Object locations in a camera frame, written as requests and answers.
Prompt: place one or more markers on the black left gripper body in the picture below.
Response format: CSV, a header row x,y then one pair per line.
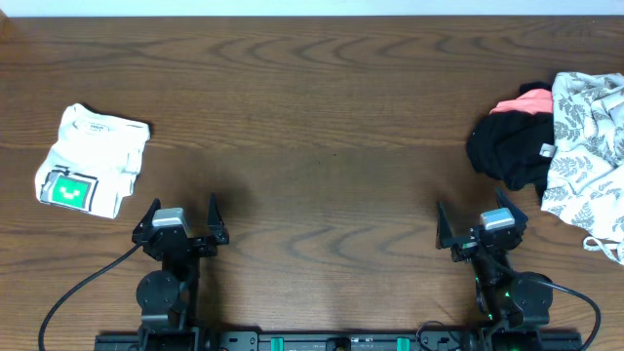
x,y
205,250

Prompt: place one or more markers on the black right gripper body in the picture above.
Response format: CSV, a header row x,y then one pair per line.
x,y
466,251

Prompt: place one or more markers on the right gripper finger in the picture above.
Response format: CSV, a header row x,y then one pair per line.
x,y
444,236
503,202

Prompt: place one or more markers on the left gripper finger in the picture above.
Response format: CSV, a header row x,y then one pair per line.
x,y
146,221
215,222

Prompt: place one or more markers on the black t-shirt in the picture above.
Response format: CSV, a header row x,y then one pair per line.
x,y
514,147

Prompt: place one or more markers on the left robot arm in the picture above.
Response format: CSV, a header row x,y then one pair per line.
x,y
167,297

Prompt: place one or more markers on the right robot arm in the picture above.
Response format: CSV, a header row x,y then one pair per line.
x,y
505,296

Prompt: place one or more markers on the white fern-print garment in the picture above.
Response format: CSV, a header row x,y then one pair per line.
x,y
585,178

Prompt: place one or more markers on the folded white pixel-print t-shirt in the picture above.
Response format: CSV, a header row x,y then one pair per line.
x,y
94,163

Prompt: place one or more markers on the coral pink garment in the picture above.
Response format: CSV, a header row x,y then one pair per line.
x,y
532,102

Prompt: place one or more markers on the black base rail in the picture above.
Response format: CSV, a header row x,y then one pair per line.
x,y
290,341

